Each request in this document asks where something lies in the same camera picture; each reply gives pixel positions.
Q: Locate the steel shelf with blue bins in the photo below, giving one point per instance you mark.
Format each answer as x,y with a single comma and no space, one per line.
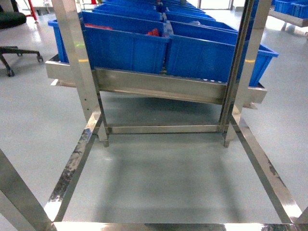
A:
294,12

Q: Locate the steel roller rack frame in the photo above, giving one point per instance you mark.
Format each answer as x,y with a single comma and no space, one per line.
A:
20,207

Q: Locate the large blue plastic bin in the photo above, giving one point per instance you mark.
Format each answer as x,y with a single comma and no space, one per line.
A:
89,40

